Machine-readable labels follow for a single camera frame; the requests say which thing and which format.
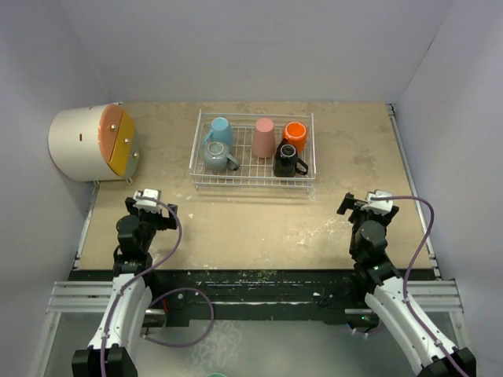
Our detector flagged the grey-blue round mug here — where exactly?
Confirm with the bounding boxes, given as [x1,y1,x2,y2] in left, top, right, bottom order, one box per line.
[204,141,240,174]

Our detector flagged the light blue mug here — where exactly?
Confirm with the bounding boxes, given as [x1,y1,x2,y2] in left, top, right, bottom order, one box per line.
[203,117,234,146]

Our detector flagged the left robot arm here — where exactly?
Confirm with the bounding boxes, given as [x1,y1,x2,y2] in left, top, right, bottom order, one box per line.
[72,188,179,376]

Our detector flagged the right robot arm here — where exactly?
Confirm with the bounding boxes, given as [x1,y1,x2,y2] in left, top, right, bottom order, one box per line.
[337,190,476,376]

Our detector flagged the black faceted mug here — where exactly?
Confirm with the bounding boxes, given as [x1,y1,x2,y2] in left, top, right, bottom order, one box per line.
[273,141,308,178]

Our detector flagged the orange cup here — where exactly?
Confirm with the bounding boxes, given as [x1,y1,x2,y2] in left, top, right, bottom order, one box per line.
[282,122,308,154]

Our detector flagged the round cream drawer cabinet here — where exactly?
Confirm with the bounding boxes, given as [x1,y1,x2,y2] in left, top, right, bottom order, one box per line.
[48,103,140,182]

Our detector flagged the pink tumbler cup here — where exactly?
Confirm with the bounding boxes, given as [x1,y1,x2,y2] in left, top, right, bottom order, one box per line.
[251,118,276,159]

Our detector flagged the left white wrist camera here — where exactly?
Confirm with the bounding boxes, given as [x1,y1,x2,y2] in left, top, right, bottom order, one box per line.
[133,188,161,213]

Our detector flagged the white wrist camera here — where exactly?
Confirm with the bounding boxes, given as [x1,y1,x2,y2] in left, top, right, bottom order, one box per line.
[362,189,393,215]
[133,188,161,213]

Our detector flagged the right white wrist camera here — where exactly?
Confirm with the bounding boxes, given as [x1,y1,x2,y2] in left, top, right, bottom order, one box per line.
[362,189,393,215]

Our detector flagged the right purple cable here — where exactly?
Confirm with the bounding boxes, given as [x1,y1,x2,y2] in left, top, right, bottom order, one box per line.
[349,195,464,377]

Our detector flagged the purple cable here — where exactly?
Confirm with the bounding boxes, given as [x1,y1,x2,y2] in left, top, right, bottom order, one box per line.
[349,195,464,377]
[100,198,215,377]

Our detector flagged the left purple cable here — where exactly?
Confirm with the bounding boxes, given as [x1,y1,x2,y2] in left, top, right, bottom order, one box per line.
[100,198,215,377]

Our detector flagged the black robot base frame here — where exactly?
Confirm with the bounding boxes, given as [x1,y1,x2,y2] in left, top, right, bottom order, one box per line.
[68,269,437,327]

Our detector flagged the white wire dish rack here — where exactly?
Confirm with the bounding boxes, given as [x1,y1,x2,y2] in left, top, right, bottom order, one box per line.
[189,110,317,189]

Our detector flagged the aluminium frame rails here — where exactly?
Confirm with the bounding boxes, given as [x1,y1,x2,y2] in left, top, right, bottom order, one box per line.
[29,102,483,377]

